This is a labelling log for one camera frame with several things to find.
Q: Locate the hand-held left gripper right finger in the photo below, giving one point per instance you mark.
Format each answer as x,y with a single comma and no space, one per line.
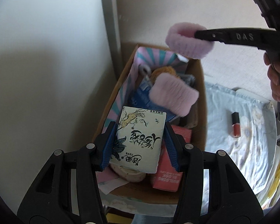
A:
171,149

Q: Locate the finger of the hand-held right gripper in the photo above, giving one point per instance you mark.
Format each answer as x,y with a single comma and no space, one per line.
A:
228,37

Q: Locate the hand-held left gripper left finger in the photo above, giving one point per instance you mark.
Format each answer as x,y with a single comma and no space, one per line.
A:
108,149

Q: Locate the white tissue pack with drawing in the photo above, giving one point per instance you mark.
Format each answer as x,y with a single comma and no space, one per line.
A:
137,142

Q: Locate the white patterned sock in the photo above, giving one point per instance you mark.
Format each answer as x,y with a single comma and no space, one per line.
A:
130,175

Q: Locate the pink fluffy cuff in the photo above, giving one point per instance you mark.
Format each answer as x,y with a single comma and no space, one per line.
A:
172,93
184,44

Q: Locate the cardboard box with pink print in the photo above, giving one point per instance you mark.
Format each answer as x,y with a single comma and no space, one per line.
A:
200,112

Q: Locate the blue packet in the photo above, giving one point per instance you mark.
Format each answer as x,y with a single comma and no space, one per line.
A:
140,98

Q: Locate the brown fluffy toy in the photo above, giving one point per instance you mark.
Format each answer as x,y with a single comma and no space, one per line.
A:
164,72

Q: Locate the person's right hand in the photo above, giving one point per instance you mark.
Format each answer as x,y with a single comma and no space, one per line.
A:
276,81

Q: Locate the white paper slip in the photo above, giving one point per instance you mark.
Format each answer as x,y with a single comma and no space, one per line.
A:
112,185

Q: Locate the red lip gloss bottle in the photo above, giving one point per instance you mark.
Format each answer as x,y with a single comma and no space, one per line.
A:
236,126

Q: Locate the floral tablecloth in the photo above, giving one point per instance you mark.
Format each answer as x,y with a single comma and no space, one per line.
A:
252,149

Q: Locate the grey door frame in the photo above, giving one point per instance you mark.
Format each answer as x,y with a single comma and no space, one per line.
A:
110,28

